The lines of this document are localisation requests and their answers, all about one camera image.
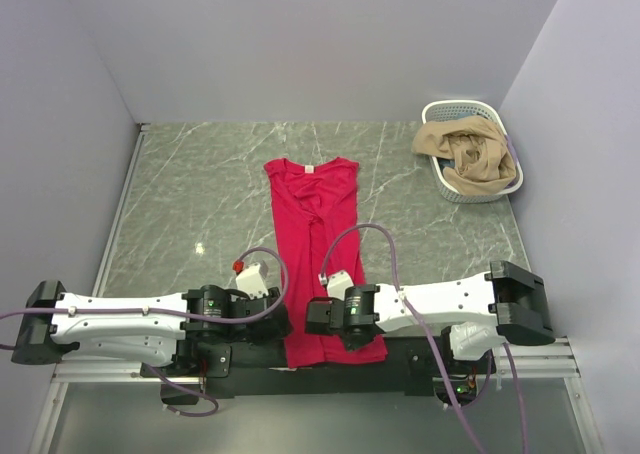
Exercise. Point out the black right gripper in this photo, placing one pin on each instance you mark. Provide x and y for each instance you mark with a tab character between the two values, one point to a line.
354	345

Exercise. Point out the tan t-shirt in basket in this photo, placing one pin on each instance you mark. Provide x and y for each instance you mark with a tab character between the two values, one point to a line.
482	162

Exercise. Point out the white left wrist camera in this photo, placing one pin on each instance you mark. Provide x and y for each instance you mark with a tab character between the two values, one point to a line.
251	278

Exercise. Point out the white perforated laundry basket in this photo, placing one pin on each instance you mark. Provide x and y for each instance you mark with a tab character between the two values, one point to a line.
447	110

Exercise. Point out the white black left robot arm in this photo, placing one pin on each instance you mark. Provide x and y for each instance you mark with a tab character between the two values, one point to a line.
158	331

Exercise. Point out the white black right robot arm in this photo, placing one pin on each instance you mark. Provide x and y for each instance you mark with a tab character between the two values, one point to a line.
506	304

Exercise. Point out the aluminium frame rail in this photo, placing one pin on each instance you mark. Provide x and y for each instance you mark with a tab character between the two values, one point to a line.
554	361

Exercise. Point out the red t-shirt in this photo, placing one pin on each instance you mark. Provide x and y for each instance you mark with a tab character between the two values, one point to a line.
311	206

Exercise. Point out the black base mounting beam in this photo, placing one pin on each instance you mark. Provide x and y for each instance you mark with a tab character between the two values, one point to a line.
242	369

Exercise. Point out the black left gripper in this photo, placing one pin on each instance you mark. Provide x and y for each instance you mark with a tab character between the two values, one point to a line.
253	340

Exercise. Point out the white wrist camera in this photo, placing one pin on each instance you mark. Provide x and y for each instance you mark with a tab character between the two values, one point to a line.
337	284
251	278

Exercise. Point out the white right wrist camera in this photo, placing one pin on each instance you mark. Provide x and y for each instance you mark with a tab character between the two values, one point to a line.
337	284

